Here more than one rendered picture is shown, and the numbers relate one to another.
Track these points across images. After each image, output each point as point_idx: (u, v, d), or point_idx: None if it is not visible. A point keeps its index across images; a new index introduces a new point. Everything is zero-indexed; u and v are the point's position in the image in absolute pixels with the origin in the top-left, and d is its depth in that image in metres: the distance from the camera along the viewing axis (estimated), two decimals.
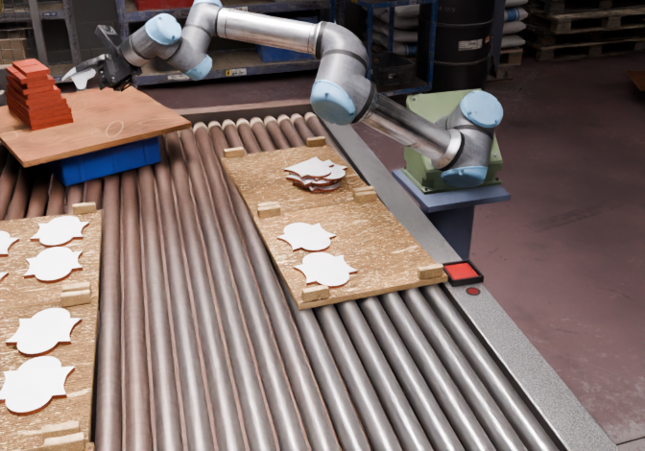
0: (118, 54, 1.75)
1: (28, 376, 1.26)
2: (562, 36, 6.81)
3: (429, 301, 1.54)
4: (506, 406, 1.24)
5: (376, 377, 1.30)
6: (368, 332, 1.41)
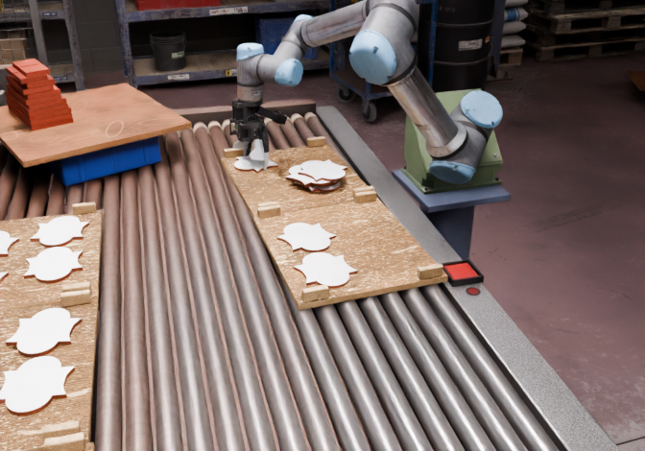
0: None
1: (28, 376, 1.26)
2: (562, 36, 6.81)
3: (429, 301, 1.54)
4: (506, 406, 1.24)
5: (376, 377, 1.31)
6: (368, 332, 1.41)
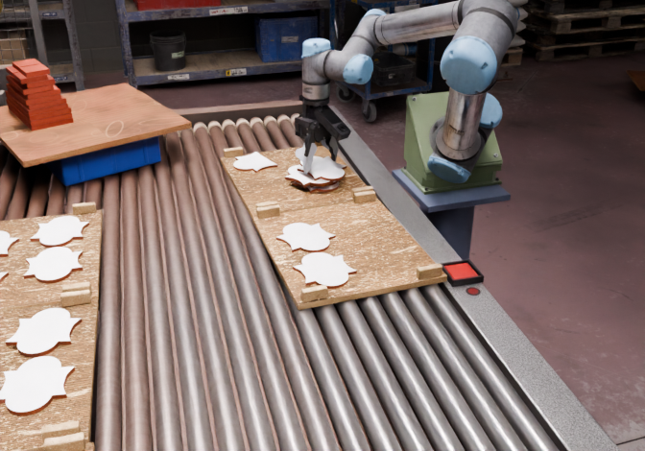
0: None
1: (28, 376, 1.26)
2: (562, 36, 6.81)
3: (429, 302, 1.54)
4: (505, 407, 1.24)
5: (375, 378, 1.31)
6: (367, 332, 1.41)
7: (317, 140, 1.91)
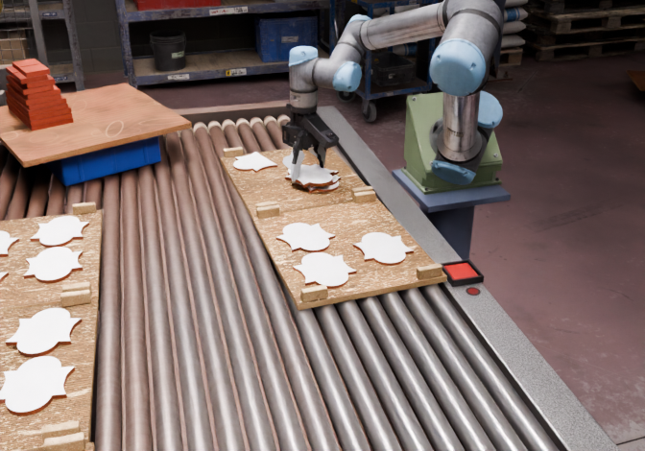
0: None
1: (28, 376, 1.26)
2: (562, 36, 6.81)
3: (429, 302, 1.54)
4: (505, 407, 1.24)
5: (375, 378, 1.31)
6: (367, 332, 1.41)
7: (305, 148, 1.91)
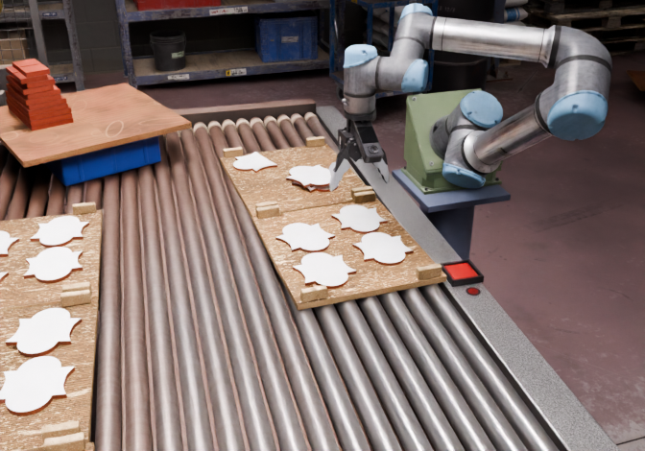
0: (372, 112, 1.70)
1: (28, 376, 1.26)
2: None
3: (429, 302, 1.54)
4: (505, 407, 1.24)
5: (375, 378, 1.31)
6: (367, 332, 1.41)
7: (352, 158, 1.70)
